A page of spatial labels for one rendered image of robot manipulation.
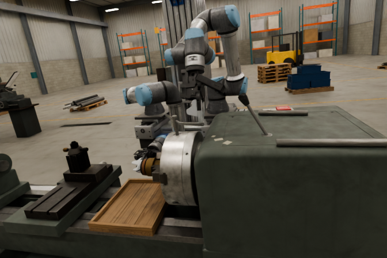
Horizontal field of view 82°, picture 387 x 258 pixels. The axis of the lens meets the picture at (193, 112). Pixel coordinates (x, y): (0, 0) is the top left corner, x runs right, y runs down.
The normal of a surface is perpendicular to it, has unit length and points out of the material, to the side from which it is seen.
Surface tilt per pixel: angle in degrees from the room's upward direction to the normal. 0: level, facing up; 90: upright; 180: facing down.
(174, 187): 90
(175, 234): 0
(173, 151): 38
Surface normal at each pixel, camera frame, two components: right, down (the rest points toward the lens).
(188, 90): -0.25, -0.11
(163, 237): -0.22, 0.27
